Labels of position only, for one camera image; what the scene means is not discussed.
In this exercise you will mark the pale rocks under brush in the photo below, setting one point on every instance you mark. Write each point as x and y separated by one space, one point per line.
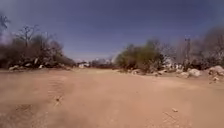
25 65

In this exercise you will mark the bare trees and brush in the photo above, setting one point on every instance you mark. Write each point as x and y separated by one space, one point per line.
33 50

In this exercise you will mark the reddish dirt road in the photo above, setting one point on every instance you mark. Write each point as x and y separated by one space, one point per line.
110 96

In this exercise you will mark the green bushy trees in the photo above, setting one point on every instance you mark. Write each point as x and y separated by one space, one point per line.
141 56

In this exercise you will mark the bare trees behind rocks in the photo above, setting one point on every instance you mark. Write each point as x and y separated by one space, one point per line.
203 50

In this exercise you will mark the row of pale rocks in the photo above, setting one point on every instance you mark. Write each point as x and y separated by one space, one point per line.
193 72

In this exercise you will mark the white building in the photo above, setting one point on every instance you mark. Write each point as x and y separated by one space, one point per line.
82 64

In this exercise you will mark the distant row of bare trees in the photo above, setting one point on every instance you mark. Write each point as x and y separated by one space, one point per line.
100 62

